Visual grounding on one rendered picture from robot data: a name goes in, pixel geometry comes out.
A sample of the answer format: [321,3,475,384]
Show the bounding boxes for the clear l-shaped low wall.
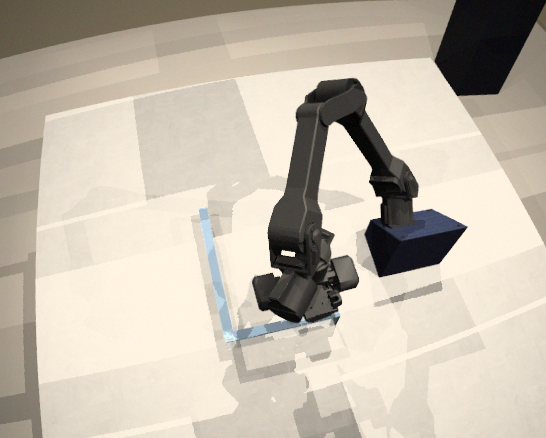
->
[199,207,311,343]

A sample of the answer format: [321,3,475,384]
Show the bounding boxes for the clear glass corner walls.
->
[226,317,338,349]

